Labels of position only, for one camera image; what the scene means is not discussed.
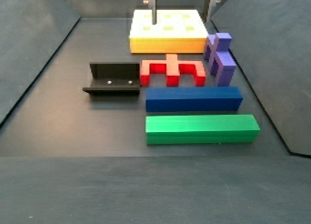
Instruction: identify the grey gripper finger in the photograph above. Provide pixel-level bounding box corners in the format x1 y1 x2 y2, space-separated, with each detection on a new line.
207 0 222 19

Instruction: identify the blue rectangular block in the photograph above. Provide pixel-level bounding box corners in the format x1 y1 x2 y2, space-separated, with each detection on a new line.
145 87 243 112

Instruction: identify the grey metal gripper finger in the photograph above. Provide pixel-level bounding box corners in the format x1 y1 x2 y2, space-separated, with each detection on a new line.
143 0 156 25

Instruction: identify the red comb-shaped block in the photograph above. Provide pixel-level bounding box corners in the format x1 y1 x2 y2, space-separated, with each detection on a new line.
140 54 207 87

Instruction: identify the yellow slotted board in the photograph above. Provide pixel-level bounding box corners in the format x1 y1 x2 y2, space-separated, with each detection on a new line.
128 10 208 54

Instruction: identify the green rectangular block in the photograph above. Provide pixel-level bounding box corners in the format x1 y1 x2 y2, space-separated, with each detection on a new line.
145 114 260 145

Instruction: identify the purple cross-shaped block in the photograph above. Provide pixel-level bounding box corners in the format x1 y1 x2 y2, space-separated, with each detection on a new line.
203 33 236 87

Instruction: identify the black angle bracket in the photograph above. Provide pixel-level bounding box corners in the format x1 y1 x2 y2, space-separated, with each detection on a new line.
83 62 141 95

